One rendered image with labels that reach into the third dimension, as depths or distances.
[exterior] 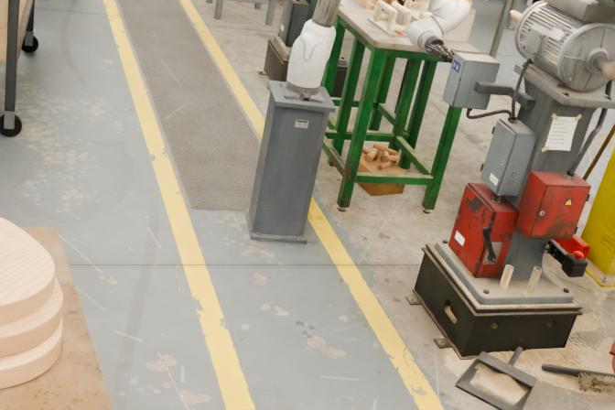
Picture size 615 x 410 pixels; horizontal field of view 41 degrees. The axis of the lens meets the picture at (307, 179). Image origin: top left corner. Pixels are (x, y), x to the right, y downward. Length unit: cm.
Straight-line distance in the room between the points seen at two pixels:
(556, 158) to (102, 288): 186
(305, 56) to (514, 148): 101
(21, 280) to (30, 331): 10
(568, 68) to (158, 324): 180
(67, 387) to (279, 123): 231
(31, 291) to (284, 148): 230
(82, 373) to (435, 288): 227
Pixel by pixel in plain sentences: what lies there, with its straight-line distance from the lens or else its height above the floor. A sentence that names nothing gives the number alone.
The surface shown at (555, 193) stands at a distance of 326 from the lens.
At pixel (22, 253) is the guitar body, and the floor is 103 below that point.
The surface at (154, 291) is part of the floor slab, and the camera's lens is 347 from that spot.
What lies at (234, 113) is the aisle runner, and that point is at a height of 0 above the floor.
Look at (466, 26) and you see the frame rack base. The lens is 435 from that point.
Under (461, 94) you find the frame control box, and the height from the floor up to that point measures 98.
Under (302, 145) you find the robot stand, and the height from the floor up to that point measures 50.
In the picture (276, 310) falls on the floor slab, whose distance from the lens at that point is 347.
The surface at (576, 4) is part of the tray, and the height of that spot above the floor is 142.
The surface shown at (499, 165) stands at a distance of 331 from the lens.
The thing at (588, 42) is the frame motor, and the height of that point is 131.
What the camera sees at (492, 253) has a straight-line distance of 337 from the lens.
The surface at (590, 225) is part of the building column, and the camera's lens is 458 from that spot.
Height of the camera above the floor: 193
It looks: 25 degrees down
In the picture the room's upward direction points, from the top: 12 degrees clockwise
